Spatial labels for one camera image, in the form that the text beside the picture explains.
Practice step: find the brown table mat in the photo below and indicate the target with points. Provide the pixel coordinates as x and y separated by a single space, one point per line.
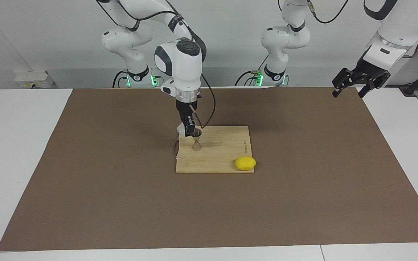
209 210

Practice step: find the wooden cutting board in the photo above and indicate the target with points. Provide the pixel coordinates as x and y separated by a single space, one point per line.
220 156

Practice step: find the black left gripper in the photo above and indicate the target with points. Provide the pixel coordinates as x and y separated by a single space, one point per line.
365 76

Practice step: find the clear plastic cup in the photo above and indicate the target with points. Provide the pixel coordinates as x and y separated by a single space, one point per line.
180 129

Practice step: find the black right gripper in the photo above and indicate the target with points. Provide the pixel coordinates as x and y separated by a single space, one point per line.
186 112

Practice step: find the white socket box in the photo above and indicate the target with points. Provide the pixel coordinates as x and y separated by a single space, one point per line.
31 78

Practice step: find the metal jigger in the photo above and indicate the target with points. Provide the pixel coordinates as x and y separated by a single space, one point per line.
196 144

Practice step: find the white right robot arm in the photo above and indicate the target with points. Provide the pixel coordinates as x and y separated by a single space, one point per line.
180 69

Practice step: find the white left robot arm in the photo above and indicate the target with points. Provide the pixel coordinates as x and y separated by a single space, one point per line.
397 36

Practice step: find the yellow lemon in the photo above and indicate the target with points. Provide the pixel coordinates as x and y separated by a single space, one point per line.
245 163

